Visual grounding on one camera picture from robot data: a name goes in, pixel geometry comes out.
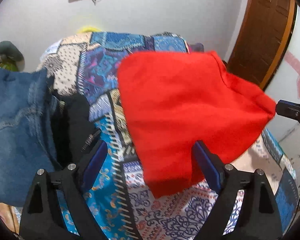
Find red fleece pullover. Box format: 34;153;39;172
117;51;276;198

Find black garment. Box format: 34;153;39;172
51;88;101;168

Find blue denim jeans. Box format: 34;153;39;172
0;68;62;207

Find brown wooden door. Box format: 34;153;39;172
226;0;297;90

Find blue patchwork bedspread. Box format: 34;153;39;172
14;31;299;240

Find yellow object behind bed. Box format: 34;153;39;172
77;26;101;34

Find cluttered pile beside bed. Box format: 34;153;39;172
0;41;25;71

